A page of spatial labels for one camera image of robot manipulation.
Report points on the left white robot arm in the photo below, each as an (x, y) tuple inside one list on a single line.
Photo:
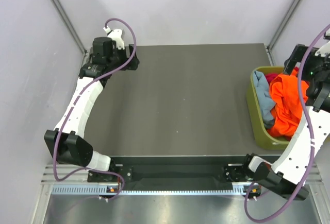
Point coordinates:
[(66, 141)]

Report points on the crimson red t shirt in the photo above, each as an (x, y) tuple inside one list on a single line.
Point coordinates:
[(271, 76)]

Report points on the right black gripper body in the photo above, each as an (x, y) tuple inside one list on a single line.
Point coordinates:
[(312, 66)]

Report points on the orange t shirt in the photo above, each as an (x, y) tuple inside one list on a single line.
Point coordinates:
[(287, 111)]

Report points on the slotted grey cable duct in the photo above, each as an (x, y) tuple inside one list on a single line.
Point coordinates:
[(111, 190)]

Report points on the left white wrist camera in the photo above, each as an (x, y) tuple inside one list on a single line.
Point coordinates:
[(116, 35)]

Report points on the aluminium corner post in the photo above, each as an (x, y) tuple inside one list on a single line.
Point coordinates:
[(68, 25), (283, 23)]

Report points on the right aluminium corner post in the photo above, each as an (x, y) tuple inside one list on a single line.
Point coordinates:
[(283, 23)]

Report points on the grey blue t shirt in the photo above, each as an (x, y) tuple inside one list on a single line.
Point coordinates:
[(266, 103)]

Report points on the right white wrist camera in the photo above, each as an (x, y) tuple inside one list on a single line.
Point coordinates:
[(325, 43)]

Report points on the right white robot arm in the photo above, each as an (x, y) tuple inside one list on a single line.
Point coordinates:
[(287, 175)]

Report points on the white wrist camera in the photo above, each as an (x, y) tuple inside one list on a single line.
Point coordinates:
[(325, 43), (116, 35)]

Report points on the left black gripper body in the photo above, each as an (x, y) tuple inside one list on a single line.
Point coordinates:
[(119, 56)]

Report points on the olive green laundry basket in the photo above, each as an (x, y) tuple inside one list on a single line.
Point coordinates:
[(261, 136)]

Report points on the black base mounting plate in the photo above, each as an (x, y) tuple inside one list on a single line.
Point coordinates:
[(180, 172)]

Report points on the left aluminium corner post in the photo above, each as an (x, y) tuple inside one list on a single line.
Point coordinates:
[(68, 25)]

